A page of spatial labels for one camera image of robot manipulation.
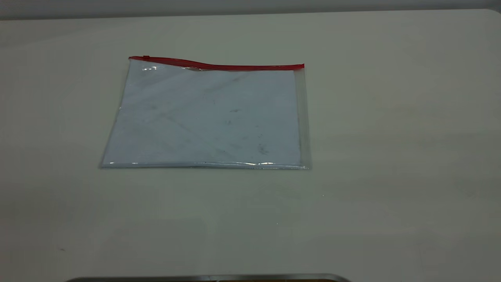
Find clear plastic red-zip bag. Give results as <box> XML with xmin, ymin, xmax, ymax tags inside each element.
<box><xmin>99</xmin><ymin>56</ymin><xmax>313</xmax><ymax>170</ymax></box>

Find white paper sheets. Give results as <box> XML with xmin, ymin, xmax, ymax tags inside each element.
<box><xmin>102</xmin><ymin>62</ymin><xmax>302</xmax><ymax>166</ymax></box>

